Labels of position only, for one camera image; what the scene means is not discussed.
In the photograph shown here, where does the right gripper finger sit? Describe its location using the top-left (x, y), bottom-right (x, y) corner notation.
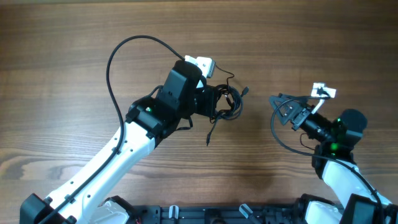
top-left (277, 105), bottom-right (300, 125)
top-left (269, 93), bottom-right (299, 110)

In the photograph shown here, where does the black USB cable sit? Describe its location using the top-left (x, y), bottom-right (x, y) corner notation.
top-left (205, 86), bottom-right (250, 147)

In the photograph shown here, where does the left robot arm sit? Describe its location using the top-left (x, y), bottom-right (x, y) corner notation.
top-left (19, 55), bottom-right (216, 223)

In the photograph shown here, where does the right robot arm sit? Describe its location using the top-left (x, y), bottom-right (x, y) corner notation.
top-left (269, 90), bottom-right (397, 223)

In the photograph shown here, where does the right camera cable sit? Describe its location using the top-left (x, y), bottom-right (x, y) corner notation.
top-left (270, 88), bottom-right (386, 224)

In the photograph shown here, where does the camera cable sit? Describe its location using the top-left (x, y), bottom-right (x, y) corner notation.
top-left (270, 88), bottom-right (386, 224)
top-left (37, 35), bottom-right (187, 224)

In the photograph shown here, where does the left camera cable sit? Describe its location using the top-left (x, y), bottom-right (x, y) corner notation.
top-left (37, 35), bottom-right (187, 224)

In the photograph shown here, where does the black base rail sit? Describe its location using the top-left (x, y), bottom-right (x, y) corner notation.
top-left (127, 204), bottom-right (306, 224)

